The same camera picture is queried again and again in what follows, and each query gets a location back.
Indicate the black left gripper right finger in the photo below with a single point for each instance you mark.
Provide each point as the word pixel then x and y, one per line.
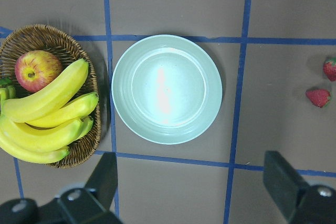
pixel 297 200

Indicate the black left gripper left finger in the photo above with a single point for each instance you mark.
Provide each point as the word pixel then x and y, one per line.
pixel 87 204

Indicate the red strawberry picked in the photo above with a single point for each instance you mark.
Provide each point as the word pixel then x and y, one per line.
pixel 319 97
pixel 329 69

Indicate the pale green round plate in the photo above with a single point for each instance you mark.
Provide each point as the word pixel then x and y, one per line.
pixel 166 89

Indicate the yellow banana bottom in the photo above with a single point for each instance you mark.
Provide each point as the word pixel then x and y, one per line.
pixel 26 154

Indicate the yellow banana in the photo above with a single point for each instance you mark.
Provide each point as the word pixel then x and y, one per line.
pixel 67 132
pixel 26 154
pixel 50 98
pixel 79 107

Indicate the yellow banana middle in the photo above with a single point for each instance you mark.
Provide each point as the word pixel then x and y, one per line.
pixel 79 107

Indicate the yellow banana lower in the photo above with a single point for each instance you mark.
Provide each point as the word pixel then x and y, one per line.
pixel 67 132

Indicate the yellow banana top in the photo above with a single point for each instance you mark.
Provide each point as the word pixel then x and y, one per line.
pixel 50 98

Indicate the red yellow apple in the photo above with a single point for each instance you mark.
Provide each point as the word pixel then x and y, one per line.
pixel 36 69

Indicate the brown wicker basket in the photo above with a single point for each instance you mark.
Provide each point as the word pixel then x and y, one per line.
pixel 68 50

